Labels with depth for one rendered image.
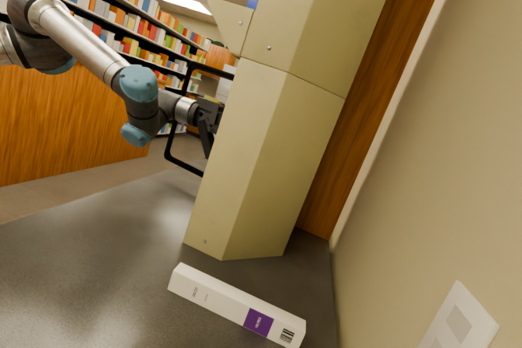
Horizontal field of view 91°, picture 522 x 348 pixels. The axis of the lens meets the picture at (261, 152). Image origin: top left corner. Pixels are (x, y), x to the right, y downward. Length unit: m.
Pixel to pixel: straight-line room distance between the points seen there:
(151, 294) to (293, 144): 0.42
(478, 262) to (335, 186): 0.62
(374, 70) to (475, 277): 0.70
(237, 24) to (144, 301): 0.57
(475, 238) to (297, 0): 0.50
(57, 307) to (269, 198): 0.43
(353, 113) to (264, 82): 0.44
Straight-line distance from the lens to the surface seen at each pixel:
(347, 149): 0.93
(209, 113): 0.74
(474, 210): 0.43
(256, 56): 0.58
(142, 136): 0.72
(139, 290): 0.58
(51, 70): 1.01
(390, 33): 0.99
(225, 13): 0.63
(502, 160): 0.43
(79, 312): 0.55
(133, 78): 0.63
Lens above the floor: 1.34
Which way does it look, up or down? 11 degrees down
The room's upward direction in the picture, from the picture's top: 20 degrees clockwise
